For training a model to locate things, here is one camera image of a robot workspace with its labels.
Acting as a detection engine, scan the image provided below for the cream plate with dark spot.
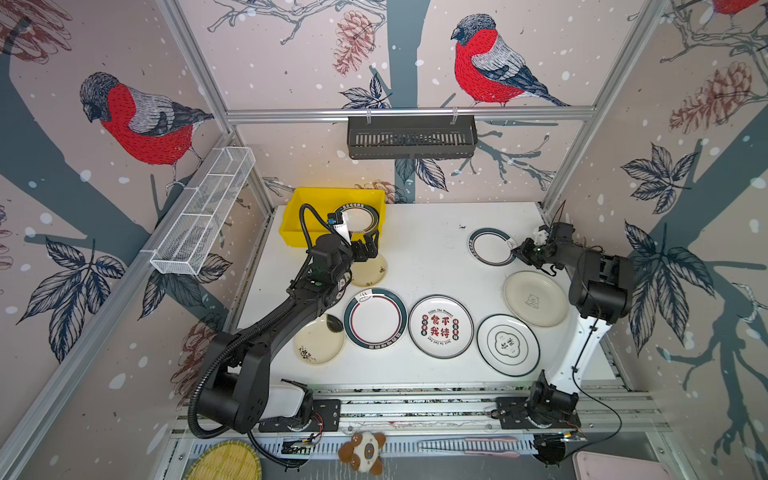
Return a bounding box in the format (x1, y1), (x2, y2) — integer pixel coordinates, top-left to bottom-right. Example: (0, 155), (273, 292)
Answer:
(293, 314), (346, 365)

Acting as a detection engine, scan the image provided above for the white wire mesh basket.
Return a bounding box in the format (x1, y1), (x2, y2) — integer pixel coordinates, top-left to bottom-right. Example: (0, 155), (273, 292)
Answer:
(150, 146), (255, 276)

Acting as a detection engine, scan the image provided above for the large green red rimmed plate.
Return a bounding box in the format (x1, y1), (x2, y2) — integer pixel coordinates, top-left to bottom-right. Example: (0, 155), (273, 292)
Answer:
(344, 288), (407, 350)

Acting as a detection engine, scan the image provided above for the white green cloud plate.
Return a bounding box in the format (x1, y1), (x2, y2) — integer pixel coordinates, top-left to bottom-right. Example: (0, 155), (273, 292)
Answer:
(476, 314), (541, 378)

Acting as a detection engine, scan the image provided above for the yellow bamboo mat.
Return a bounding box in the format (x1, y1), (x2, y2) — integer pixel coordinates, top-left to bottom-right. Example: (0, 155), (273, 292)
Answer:
(183, 440), (263, 480)

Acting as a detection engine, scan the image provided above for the pink tray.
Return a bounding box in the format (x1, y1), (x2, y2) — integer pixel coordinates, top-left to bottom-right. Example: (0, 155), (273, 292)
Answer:
(572, 451), (675, 480)

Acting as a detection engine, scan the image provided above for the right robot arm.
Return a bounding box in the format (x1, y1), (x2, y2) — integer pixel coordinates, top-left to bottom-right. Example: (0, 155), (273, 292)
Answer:
(511, 222), (635, 427)

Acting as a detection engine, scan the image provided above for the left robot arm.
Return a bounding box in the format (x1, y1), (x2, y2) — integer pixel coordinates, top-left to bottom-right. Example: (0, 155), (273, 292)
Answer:
(187, 230), (379, 439)

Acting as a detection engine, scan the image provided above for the black hanging basket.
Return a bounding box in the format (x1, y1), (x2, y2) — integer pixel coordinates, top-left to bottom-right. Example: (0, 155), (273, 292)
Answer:
(347, 115), (478, 160)

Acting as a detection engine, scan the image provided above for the cream bear plate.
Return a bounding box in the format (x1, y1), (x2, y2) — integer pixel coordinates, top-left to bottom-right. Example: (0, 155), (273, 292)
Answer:
(503, 271), (569, 328)

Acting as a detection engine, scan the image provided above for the small cream patterned plate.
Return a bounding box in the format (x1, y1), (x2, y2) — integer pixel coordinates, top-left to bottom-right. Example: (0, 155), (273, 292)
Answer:
(351, 253), (388, 287)

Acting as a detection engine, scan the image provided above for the red characters white plate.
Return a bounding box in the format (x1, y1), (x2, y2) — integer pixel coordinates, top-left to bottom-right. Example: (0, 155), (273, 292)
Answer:
(408, 295), (475, 360)

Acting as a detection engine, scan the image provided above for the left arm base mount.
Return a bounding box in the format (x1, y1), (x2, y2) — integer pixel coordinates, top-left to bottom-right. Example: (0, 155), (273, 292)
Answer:
(257, 382), (341, 433)

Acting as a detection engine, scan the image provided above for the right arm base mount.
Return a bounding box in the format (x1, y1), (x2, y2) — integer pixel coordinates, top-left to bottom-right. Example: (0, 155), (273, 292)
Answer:
(491, 370), (581, 430)

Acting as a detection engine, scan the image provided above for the black corrugated cable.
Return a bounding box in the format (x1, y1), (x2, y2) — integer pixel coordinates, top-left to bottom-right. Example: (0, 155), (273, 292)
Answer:
(187, 203), (337, 469)

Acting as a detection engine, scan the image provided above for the panda plush toy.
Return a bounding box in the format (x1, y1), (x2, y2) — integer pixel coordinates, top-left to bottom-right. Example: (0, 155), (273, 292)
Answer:
(338, 431), (386, 476)

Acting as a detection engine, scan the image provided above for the yellow plastic bin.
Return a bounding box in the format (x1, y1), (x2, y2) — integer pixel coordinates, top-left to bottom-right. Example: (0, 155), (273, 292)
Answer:
(279, 187), (387, 248)

